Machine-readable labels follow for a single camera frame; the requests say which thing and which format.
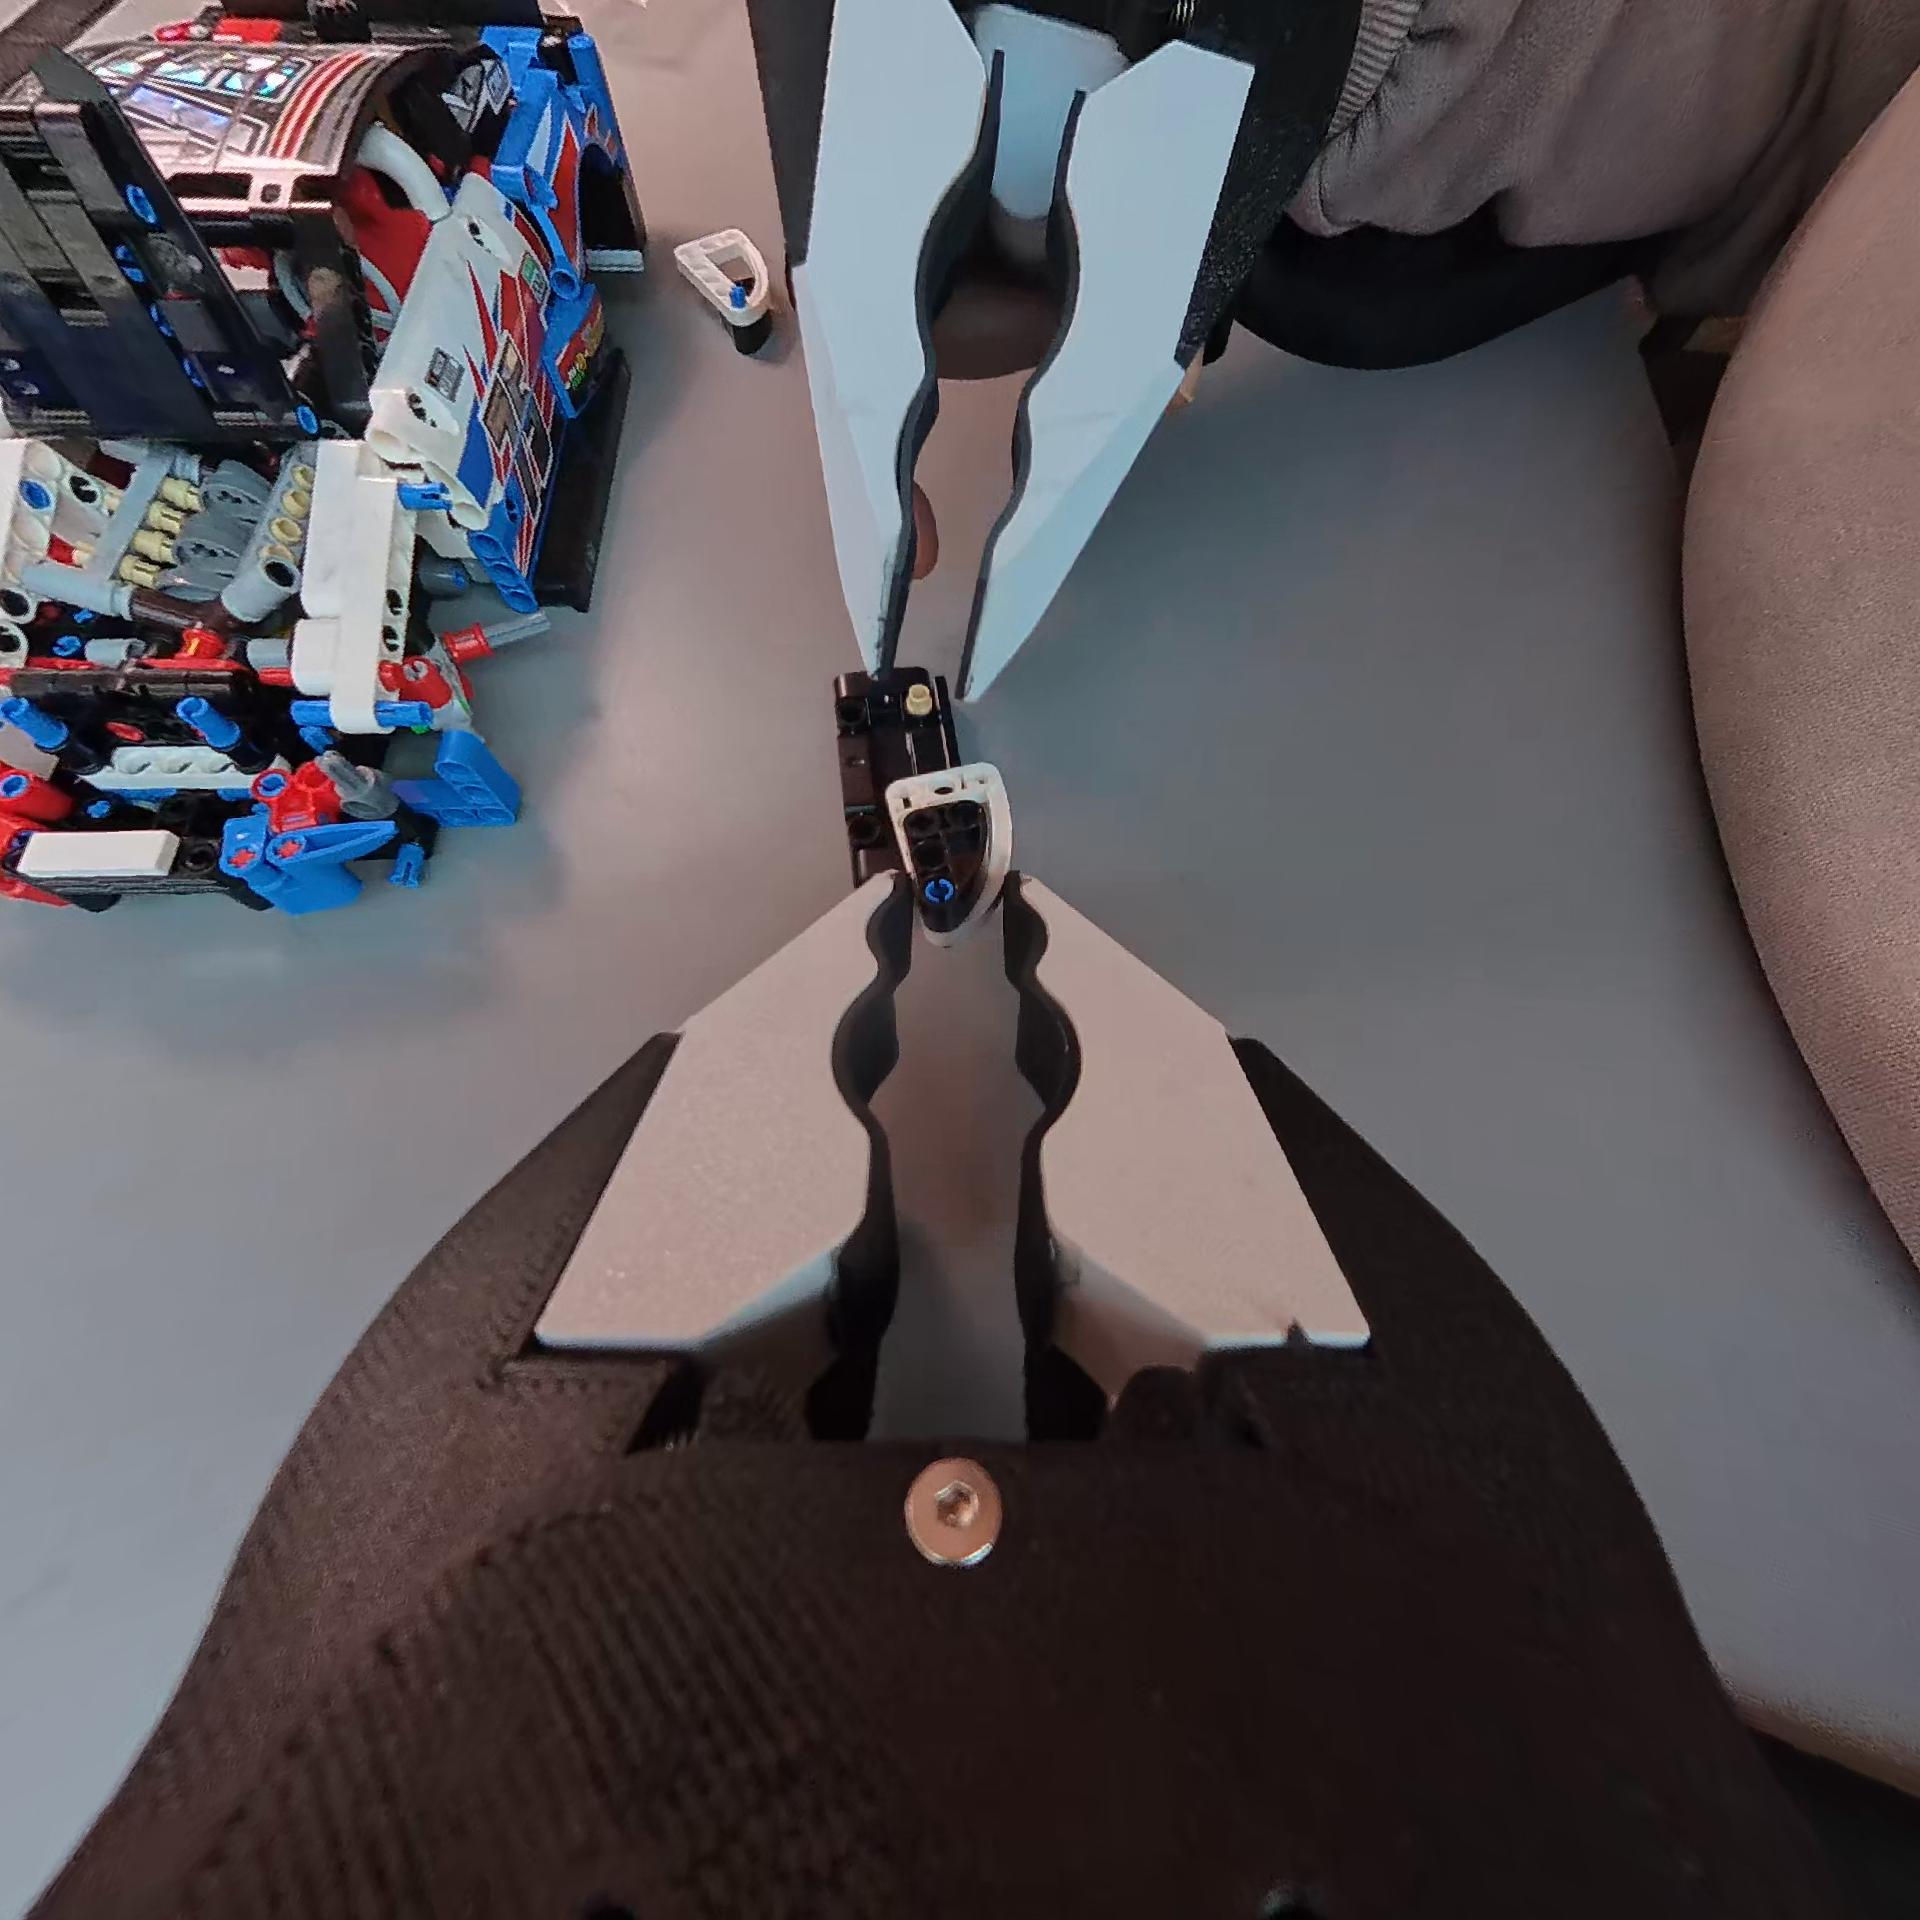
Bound black brick beam assembly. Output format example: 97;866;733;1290
835;669;964;889

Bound person's right forearm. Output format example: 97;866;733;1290
1286;0;1920;324

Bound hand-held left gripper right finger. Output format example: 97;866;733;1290
1006;873;1374;1396

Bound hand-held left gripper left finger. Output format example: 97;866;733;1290
532;873;911;1396

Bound person's beige sweatshirt torso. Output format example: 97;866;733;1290
1681;65;1920;1277

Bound grey desk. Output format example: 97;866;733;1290
0;0;1920;1913

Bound partly built brick race car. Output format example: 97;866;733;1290
0;0;649;920

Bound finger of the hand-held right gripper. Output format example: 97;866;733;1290
958;41;1260;706
790;0;1004;681

